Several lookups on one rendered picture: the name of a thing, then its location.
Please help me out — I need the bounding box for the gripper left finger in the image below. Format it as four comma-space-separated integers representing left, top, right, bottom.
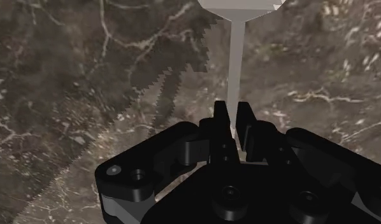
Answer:
94, 100, 241, 224

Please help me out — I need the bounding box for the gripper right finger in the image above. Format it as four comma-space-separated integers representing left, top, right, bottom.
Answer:
235, 101, 381, 224

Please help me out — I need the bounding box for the grey long-handled spoon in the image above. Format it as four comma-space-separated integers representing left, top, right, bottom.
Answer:
197, 0, 286, 151

